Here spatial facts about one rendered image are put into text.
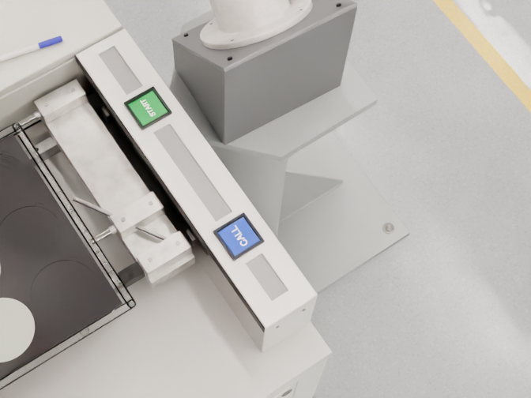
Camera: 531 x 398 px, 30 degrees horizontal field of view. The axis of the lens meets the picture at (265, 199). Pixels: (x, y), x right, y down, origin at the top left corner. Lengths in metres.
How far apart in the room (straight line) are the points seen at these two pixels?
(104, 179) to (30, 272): 0.20
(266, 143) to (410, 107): 1.06
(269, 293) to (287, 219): 1.07
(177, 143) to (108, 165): 0.14
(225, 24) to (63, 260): 0.45
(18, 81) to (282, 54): 0.42
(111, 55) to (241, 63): 0.25
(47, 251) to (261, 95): 0.42
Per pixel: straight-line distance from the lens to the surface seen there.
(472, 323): 2.52
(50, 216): 1.59
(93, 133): 1.66
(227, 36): 1.58
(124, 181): 1.62
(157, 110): 1.58
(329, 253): 2.50
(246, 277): 1.47
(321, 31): 1.56
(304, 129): 1.73
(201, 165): 1.54
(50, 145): 1.70
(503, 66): 2.85
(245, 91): 1.58
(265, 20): 1.57
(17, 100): 1.67
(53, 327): 1.53
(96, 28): 1.67
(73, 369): 1.59
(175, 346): 1.59
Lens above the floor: 2.35
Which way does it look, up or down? 67 degrees down
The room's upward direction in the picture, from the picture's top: 6 degrees clockwise
